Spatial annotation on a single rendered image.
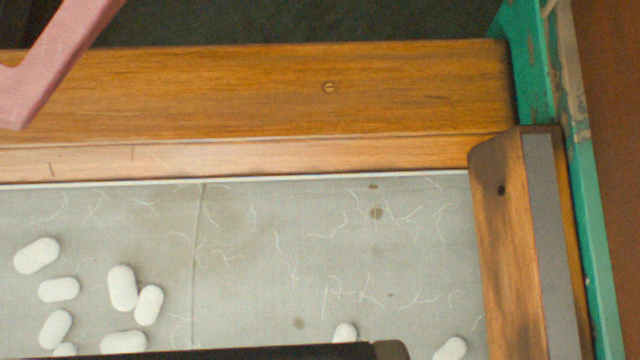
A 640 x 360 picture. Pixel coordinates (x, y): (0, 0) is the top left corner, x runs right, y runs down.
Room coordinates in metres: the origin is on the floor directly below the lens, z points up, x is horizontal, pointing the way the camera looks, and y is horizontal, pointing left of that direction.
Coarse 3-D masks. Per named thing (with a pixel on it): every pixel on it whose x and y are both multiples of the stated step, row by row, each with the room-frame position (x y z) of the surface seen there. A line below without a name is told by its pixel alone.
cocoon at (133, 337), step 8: (104, 336) 0.03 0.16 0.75; (112, 336) 0.03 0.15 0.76; (120, 336) 0.03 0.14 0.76; (128, 336) 0.03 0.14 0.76; (136, 336) 0.03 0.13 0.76; (144, 336) 0.04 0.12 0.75; (104, 344) 0.02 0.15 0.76; (112, 344) 0.02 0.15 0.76; (120, 344) 0.03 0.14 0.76; (128, 344) 0.03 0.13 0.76; (136, 344) 0.03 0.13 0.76; (144, 344) 0.03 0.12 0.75; (104, 352) 0.02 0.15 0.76; (112, 352) 0.02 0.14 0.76; (120, 352) 0.02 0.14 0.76
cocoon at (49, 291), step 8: (48, 280) 0.06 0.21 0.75; (56, 280) 0.07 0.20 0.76; (64, 280) 0.07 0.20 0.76; (72, 280) 0.07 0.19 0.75; (40, 288) 0.06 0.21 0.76; (48, 288) 0.06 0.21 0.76; (56, 288) 0.06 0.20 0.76; (64, 288) 0.06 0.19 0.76; (72, 288) 0.06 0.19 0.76; (40, 296) 0.05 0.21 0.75; (48, 296) 0.05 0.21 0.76; (56, 296) 0.05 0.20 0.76; (64, 296) 0.05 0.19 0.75; (72, 296) 0.06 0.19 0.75
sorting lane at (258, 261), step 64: (0, 192) 0.13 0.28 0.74; (64, 192) 0.14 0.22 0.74; (128, 192) 0.15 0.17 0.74; (192, 192) 0.16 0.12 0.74; (256, 192) 0.17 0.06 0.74; (320, 192) 0.18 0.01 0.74; (384, 192) 0.20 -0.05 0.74; (448, 192) 0.21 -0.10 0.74; (0, 256) 0.08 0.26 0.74; (64, 256) 0.09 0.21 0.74; (128, 256) 0.10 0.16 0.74; (192, 256) 0.11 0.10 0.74; (256, 256) 0.12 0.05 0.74; (320, 256) 0.13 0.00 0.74; (384, 256) 0.14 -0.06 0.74; (448, 256) 0.15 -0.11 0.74; (0, 320) 0.03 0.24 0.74; (128, 320) 0.05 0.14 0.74; (192, 320) 0.06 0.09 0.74; (256, 320) 0.07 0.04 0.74; (320, 320) 0.08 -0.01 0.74; (384, 320) 0.09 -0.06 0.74; (448, 320) 0.10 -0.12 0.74
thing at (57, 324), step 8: (56, 312) 0.04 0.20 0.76; (64, 312) 0.04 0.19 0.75; (48, 320) 0.03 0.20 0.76; (56, 320) 0.03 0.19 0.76; (64, 320) 0.04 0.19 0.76; (48, 328) 0.03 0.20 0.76; (56, 328) 0.03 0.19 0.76; (64, 328) 0.03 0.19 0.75; (40, 336) 0.02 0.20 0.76; (48, 336) 0.02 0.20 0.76; (56, 336) 0.02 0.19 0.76; (40, 344) 0.01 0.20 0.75; (48, 344) 0.02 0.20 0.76; (56, 344) 0.02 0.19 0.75
